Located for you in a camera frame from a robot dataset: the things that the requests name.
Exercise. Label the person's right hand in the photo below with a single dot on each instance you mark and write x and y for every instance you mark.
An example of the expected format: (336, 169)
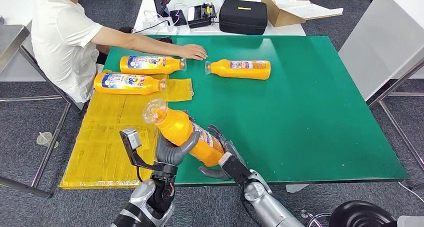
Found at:
(194, 52)

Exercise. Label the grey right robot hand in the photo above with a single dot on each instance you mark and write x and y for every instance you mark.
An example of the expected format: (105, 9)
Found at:
(233, 151)

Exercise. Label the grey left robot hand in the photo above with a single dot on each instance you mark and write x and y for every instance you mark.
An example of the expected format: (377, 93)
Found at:
(170, 154)

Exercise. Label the orange detergent bottle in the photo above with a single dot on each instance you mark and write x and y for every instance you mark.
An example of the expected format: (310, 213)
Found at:
(149, 69)
(179, 129)
(238, 73)
(126, 88)

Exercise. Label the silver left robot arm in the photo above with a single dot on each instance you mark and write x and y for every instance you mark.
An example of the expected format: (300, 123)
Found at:
(142, 192)

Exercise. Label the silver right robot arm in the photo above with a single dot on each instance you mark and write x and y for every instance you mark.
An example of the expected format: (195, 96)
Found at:
(265, 205)

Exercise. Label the person's right forearm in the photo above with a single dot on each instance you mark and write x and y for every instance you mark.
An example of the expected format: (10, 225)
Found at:
(155, 44)

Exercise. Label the black smartphone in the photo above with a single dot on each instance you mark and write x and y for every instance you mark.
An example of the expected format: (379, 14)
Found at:
(178, 17)
(165, 40)

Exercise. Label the black label printer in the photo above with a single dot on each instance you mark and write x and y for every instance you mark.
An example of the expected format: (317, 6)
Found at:
(201, 16)

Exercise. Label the white power strip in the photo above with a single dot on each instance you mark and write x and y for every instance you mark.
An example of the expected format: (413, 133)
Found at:
(165, 29)

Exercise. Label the black zip case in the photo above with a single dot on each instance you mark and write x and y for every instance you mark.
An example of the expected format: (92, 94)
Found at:
(242, 18)

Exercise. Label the yellow plastic sheet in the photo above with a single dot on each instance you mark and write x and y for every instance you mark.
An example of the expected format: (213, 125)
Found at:
(99, 146)

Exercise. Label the brown cardboard box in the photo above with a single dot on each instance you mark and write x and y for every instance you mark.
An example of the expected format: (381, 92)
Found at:
(282, 17)

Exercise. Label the white paper sheet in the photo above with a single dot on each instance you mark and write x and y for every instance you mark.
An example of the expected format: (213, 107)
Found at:
(307, 9)

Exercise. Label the clear plastic cup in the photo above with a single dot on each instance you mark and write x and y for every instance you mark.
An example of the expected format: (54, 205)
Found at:
(45, 140)

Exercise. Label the person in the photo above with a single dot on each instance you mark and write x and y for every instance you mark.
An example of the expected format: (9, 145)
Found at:
(59, 40)

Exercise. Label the black chair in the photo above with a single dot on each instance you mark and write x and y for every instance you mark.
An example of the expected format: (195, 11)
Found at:
(359, 215)

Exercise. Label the steel table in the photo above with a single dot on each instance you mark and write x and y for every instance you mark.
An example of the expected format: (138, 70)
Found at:
(10, 39)

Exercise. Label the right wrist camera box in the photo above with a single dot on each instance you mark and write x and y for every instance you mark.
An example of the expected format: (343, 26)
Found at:
(235, 169)

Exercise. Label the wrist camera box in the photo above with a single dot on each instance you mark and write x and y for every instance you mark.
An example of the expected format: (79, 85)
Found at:
(235, 169)
(132, 139)

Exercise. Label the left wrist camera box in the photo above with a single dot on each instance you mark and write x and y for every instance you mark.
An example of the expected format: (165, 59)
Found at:
(132, 139)

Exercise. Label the steel table leg frame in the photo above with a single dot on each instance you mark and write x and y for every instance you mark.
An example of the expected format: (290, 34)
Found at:
(397, 82)

